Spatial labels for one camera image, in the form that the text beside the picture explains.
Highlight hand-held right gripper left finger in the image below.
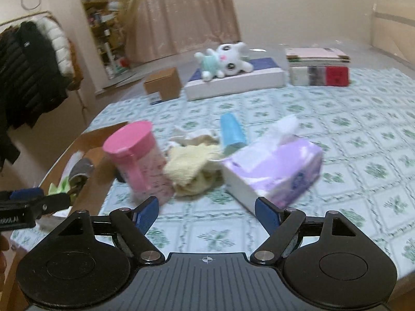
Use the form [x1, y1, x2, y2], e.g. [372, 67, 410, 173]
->
[49, 196, 166, 265]

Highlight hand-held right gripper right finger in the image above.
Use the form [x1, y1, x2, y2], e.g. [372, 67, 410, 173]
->
[250, 196, 370, 265]

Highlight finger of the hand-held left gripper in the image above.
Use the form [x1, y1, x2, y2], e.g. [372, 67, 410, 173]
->
[32, 193, 71, 217]
[0, 187, 44, 202]

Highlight green cloth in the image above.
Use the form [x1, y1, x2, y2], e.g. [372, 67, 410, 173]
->
[48, 176, 70, 196]

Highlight purple tissue pack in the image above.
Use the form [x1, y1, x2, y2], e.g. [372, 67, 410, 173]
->
[222, 115, 324, 213]

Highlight grey slipper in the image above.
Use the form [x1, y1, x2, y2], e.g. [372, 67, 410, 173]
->
[70, 159, 94, 182]

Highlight cream towel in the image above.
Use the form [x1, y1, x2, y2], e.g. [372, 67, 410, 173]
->
[164, 144, 224, 196]

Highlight light blue cloth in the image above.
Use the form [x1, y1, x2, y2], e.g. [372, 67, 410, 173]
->
[220, 113, 248, 155]

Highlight white cloth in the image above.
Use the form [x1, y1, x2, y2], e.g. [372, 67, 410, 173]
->
[168, 126, 221, 148]

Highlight person's left hand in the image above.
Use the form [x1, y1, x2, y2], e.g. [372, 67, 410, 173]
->
[0, 235, 11, 274]

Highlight pink lidded jug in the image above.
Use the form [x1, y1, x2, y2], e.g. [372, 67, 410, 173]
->
[103, 121, 176, 205]

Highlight black puffer jackets on rack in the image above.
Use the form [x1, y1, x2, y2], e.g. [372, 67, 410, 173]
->
[0, 10, 88, 127]

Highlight small closed cardboard box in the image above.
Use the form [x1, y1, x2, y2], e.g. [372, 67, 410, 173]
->
[143, 67, 181, 106]

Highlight white flat box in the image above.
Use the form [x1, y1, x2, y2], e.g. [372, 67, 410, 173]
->
[184, 58, 286, 102]

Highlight brown jacket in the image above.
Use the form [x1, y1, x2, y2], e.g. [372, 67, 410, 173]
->
[66, 40, 84, 91]

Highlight white puffer jacket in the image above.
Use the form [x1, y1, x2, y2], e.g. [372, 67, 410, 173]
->
[36, 16, 73, 76]

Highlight thin green-edged book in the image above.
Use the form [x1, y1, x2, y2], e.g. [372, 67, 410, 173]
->
[287, 56, 351, 68]

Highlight white plush toy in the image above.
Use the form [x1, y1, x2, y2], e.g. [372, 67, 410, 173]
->
[194, 41, 254, 81]

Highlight pink cover book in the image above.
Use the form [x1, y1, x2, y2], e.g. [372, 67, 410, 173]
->
[285, 47, 351, 60]

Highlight cluttered bookshelf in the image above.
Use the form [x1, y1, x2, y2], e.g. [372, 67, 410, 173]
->
[78, 0, 143, 78]

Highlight beige curtain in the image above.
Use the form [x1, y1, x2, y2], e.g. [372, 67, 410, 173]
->
[100, 0, 242, 63]

